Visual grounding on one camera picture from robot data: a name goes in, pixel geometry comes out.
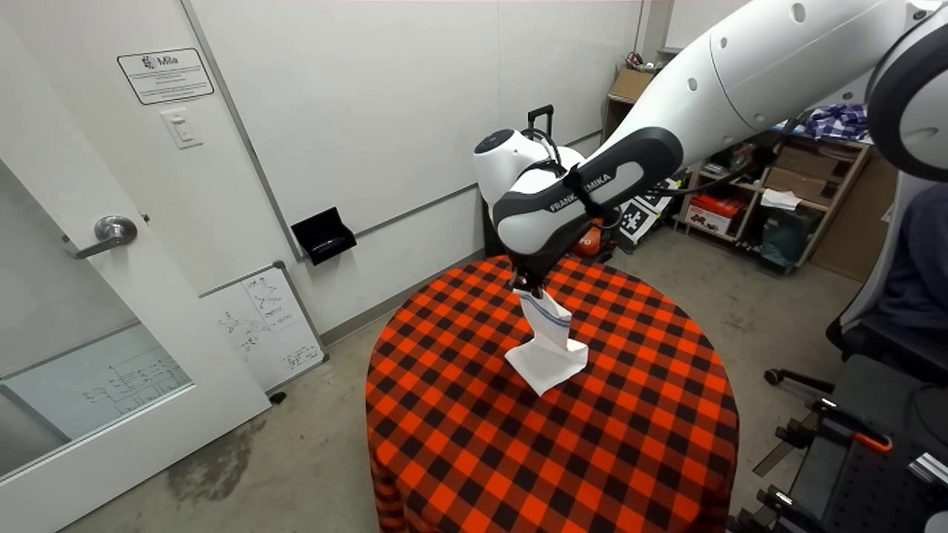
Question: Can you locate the cardboard box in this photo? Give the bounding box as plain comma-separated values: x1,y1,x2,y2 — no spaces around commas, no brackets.
611,64,661,107

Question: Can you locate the black office chair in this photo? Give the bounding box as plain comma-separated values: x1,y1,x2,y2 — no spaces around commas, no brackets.
760,175,948,398

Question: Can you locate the small leaning whiteboard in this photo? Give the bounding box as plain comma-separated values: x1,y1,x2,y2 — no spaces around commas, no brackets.
199,262,328,398

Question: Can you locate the black white marker board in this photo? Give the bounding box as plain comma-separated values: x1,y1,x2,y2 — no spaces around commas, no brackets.
614,190,675,249

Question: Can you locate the white cloth with blue stripes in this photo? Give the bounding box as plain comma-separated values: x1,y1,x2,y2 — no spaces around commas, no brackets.
500,289,593,400

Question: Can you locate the wooden storage shelf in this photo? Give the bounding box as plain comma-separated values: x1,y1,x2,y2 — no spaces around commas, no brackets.
602,58,876,277

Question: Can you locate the red black plaid tablecloth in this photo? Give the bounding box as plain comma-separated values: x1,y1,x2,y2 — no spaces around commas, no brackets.
360,253,743,533

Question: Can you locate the white printed wall sign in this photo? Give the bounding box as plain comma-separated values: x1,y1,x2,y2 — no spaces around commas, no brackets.
112,46,218,111

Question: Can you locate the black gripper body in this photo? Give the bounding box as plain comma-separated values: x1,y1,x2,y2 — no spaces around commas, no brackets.
507,231,581,298

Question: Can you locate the white light switch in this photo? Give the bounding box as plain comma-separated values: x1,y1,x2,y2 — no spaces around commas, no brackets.
158,104,206,155

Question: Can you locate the large wall whiteboard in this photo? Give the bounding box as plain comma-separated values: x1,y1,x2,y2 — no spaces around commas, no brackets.
184,0,645,244

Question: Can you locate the white door with glass panel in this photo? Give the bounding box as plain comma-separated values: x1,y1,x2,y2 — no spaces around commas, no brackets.
0,15,275,533

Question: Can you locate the blue patterned fabric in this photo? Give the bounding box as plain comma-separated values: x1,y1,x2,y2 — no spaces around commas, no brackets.
786,101,876,150

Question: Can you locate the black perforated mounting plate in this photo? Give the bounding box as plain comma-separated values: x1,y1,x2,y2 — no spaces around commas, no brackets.
786,354,948,533

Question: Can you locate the silver door lever handle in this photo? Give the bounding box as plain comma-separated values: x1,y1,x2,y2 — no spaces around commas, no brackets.
69,215,143,265

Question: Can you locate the small orange object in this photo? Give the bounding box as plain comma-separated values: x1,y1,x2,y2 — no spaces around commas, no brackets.
575,219,606,265

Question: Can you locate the framed wall whiteboard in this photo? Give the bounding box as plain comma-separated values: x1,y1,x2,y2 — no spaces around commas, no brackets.
661,0,759,55

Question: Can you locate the teal storage bin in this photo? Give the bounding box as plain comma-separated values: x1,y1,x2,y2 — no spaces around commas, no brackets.
759,212,818,272

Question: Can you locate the black wall tray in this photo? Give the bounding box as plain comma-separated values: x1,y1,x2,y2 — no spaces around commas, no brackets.
286,206,360,271

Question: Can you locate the black suitcase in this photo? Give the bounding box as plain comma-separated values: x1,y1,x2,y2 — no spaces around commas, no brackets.
479,101,597,262

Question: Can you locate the red box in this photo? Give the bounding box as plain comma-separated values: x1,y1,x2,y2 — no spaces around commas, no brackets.
685,192,747,240

